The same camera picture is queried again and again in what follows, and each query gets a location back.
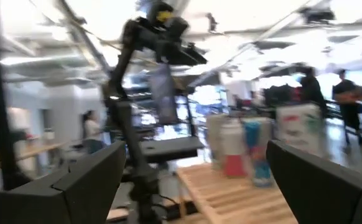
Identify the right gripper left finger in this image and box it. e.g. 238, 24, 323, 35
0, 140, 128, 224

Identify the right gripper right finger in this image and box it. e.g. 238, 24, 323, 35
266, 139, 362, 224

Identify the blue silver Red Bull can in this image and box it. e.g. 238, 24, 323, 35
242, 118, 274, 189

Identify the Spindrift raspberry lime can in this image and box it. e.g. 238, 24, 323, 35
220, 118, 248, 179

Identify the wooden slatted shelf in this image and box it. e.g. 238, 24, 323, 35
176, 163, 299, 224

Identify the person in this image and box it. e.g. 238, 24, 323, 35
299, 67, 328, 116
332, 68, 362, 146
80, 109, 106, 155

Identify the dark grey desk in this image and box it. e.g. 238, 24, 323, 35
139, 136, 206, 164

